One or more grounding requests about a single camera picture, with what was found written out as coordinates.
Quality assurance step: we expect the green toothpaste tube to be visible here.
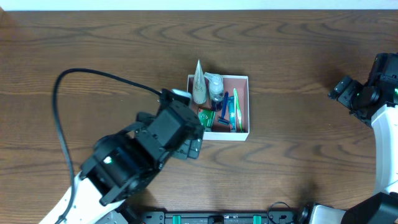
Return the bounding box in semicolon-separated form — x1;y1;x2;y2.
227;96;236;133

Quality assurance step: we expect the blue disposable razor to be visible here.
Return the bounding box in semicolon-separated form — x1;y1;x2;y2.
218;91;229;125

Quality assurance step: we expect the clear sanitizer pump bottle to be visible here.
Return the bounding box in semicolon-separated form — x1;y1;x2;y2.
204;72;224;111

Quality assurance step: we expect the green white toothbrush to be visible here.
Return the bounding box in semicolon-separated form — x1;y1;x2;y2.
234;88;243;133

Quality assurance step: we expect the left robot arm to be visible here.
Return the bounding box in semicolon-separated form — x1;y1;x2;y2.
41;89;204;223

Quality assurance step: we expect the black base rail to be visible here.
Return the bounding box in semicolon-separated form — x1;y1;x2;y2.
121;206;312;224

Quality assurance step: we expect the green Dettol soap box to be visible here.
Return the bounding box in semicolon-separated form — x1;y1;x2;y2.
198;108;216;132

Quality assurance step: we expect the white box with maroon interior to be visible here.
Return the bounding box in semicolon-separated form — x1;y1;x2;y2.
187;75;250;141

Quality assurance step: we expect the white Pantene tube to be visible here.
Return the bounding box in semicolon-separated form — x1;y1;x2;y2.
192;60;207;105

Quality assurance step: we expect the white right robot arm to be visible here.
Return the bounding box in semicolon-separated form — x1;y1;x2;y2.
297;52;397;224

